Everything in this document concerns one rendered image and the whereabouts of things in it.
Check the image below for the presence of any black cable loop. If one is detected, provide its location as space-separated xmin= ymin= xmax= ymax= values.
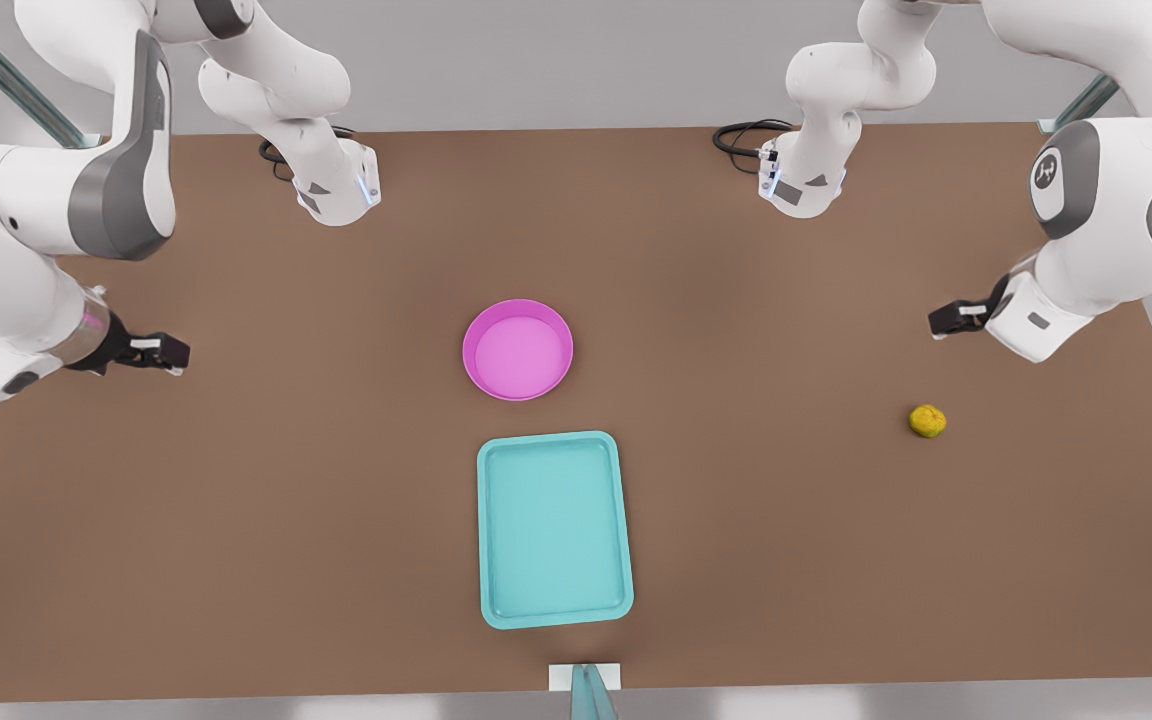
xmin=257 ymin=125 xmax=358 ymax=185
xmin=712 ymin=119 xmax=798 ymax=176

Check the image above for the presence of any teal rectangular tray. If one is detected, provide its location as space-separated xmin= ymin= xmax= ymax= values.
xmin=476 ymin=430 xmax=635 ymax=631

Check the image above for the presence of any pink round plate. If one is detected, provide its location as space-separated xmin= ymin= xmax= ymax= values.
xmin=462 ymin=298 xmax=575 ymax=403

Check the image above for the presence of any silver frame post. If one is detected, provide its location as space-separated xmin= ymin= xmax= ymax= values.
xmin=0 ymin=0 xmax=104 ymax=150
xmin=548 ymin=661 xmax=625 ymax=720
xmin=1036 ymin=0 xmax=1152 ymax=136

